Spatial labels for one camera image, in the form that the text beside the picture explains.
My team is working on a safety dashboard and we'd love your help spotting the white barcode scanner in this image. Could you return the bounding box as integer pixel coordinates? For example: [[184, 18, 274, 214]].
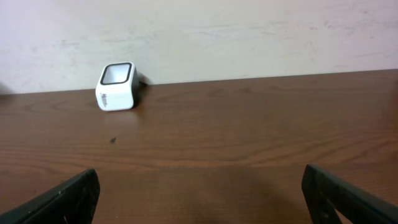
[[95, 62, 139, 111]]

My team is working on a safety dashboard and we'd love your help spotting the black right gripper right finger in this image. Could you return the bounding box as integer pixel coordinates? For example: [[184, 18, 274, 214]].
[[302, 164, 397, 224]]

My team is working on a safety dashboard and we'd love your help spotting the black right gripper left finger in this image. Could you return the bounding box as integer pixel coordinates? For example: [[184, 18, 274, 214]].
[[1, 169, 100, 224]]

